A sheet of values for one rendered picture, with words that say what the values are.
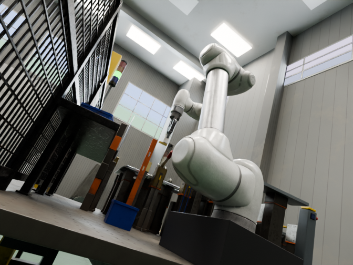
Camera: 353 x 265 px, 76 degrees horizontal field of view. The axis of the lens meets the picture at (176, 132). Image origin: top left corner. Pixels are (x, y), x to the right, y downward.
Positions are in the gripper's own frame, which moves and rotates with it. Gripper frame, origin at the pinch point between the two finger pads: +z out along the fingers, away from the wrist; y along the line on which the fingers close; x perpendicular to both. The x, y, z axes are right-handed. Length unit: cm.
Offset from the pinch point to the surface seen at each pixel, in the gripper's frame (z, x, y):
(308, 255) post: 41, -95, -37
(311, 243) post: 34, -97, -37
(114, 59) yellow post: -63, 62, 43
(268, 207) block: 23, -65, -34
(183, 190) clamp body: 31.7, -15.0, -22.5
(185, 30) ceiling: -524, -27, 423
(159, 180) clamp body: 31.6, -0.7, -19.9
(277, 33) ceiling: -523, -247, 253
